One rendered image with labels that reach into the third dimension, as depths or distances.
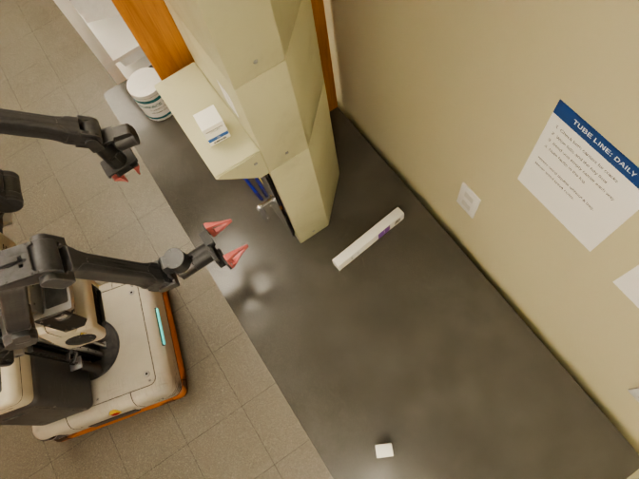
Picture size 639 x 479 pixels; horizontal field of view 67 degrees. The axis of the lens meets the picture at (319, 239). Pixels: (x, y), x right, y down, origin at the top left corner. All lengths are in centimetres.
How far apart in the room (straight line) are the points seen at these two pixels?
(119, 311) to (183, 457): 75
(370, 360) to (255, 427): 111
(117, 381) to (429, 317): 148
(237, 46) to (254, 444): 195
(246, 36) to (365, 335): 94
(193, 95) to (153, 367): 145
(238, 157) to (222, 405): 164
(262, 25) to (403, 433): 109
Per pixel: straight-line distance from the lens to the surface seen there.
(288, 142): 112
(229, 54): 87
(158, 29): 127
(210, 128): 108
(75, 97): 368
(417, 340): 149
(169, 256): 135
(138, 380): 238
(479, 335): 151
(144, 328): 242
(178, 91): 124
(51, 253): 115
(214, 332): 258
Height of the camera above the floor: 240
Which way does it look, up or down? 67 degrees down
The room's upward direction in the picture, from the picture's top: 18 degrees counter-clockwise
